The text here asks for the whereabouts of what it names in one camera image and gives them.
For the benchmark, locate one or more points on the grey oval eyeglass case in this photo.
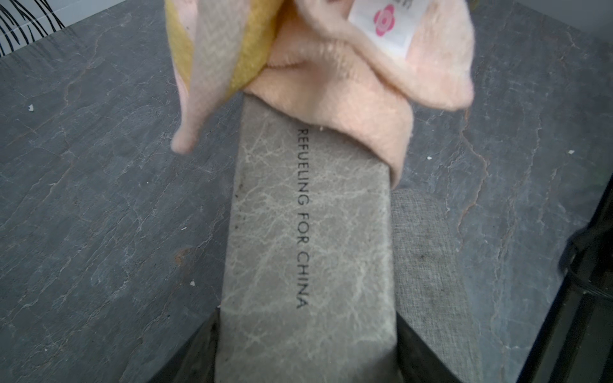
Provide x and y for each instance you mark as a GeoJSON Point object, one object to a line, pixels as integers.
{"type": "Point", "coordinates": [429, 290]}

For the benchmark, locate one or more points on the grey rectangular eyeglass case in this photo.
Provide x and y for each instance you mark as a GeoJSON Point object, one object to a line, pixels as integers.
{"type": "Point", "coordinates": [308, 286]}

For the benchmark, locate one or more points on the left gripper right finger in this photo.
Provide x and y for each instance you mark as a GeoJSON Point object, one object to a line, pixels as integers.
{"type": "Point", "coordinates": [416, 361]}

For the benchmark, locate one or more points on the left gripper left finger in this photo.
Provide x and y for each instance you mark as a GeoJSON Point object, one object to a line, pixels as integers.
{"type": "Point", "coordinates": [195, 361]}

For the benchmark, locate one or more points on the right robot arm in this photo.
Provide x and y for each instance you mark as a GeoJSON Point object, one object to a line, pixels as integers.
{"type": "Point", "coordinates": [575, 340]}

